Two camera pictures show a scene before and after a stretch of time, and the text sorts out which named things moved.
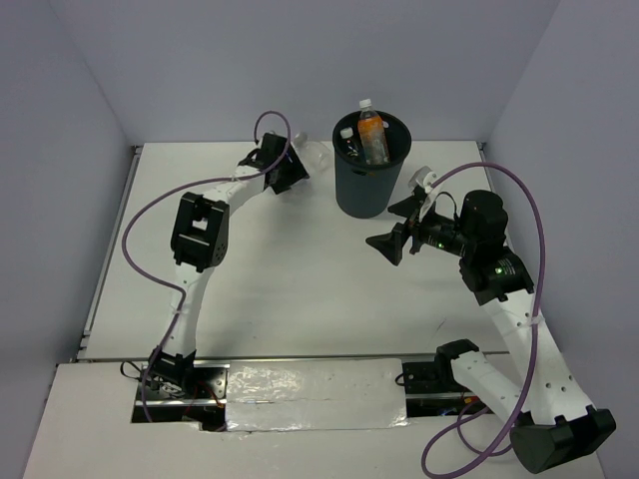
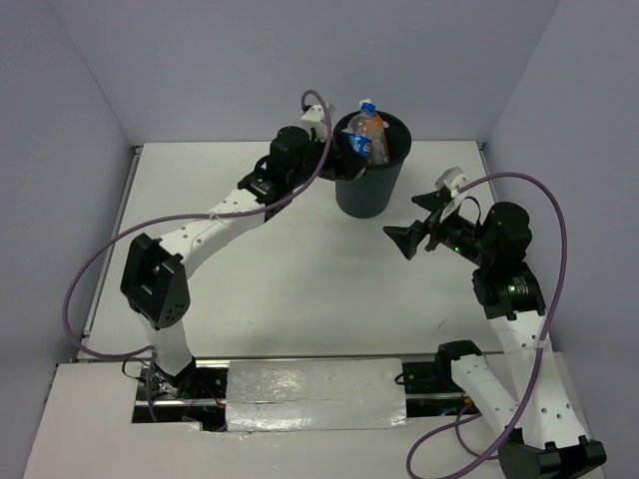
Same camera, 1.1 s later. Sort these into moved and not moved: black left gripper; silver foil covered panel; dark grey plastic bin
Moved: black left gripper
Not moved: silver foil covered panel; dark grey plastic bin
